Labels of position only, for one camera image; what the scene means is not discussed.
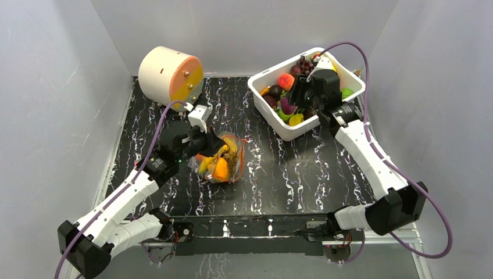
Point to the yellow toy banana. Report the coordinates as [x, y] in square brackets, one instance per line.
[231, 144]
[205, 163]

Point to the light green toy apple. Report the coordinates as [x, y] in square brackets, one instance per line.
[283, 116]

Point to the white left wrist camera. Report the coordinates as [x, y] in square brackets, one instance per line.
[198, 117]

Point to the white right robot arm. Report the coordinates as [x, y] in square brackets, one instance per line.
[398, 202]

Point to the dark maroon toy plum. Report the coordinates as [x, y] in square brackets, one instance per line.
[272, 102]

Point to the yellow toy pepper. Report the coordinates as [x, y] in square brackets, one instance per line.
[221, 171]

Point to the orange toy corn piece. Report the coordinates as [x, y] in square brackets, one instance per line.
[265, 91]

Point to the brown twig nut cluster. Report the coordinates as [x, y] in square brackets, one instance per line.
[231, 157]

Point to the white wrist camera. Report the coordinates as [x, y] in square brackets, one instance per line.
[322, 63]
[198, 117]

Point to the dark purple toy grapes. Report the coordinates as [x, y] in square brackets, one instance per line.
[303, 65]

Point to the white plastic food bin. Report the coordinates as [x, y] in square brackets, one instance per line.
[267, 77]

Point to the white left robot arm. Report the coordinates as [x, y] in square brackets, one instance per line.
[90, 243]

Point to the dark toy mangosteen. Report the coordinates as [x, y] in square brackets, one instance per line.
[275, 91]

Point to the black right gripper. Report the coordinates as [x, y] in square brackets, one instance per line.
[299, 95]

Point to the clear zip bag orange zipper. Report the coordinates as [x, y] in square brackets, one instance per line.
[194, 162]

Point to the pink toy peach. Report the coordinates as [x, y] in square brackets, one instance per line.
[286, 81]

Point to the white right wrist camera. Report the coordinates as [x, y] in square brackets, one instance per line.
[322, 63]

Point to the green toy vegetable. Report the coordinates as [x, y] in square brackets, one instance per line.
[346, 93]

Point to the cream cylinder orange yellow face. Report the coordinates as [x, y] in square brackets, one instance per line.
[167, 75]

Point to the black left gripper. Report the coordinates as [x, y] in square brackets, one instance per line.
[213, 142]

